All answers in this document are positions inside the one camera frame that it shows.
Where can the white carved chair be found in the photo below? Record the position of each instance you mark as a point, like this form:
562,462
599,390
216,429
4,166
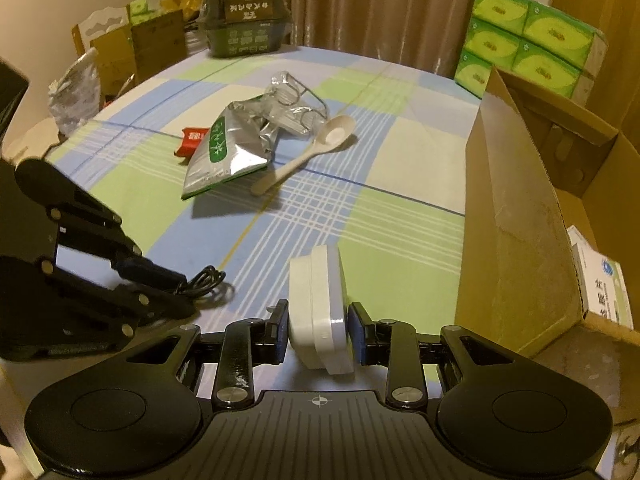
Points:
100,22

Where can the white printed plastic bag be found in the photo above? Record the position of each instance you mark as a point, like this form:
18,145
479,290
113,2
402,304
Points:
75,95

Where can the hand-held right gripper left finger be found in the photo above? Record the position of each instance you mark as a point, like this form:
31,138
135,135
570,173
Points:
281,332

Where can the pale speckled spoon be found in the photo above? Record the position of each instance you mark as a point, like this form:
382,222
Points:
335,132

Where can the yellow plastic bag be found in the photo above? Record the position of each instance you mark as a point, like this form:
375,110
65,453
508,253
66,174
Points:
180,2

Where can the shiny beige curtain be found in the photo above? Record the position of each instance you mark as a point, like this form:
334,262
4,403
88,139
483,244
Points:
375,0

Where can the golden brown curtain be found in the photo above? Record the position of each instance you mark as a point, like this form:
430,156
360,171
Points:
600,0

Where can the low brown carton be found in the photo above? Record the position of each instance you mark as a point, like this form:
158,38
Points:
115,62

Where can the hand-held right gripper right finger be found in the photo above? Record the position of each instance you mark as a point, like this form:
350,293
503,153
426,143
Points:
357,334

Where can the checkered tablecloth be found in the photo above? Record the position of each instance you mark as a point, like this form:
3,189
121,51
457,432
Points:
350,220

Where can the cardboard box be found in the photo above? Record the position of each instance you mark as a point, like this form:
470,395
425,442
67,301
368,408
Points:
515,240

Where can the dark green noodle pack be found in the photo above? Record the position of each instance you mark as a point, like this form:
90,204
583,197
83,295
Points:
245,35

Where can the silver green pouch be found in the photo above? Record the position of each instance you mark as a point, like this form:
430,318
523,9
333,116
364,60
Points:
220,145

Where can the tall brown carton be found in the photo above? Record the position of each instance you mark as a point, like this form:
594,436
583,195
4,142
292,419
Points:
160,45

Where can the white blue medicine box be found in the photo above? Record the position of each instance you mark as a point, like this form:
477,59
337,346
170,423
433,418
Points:
605,285

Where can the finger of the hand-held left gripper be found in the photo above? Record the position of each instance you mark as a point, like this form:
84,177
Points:
150,305
135,266

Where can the red snack packet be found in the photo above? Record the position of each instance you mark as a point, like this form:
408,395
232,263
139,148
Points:
192,142

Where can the clear plastic packaging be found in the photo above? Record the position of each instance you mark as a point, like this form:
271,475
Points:
290,95

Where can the stack of green tissue packs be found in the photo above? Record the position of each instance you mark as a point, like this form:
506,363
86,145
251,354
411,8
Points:
500,45

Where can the white plastic case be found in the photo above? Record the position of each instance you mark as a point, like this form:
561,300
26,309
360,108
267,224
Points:
320,305

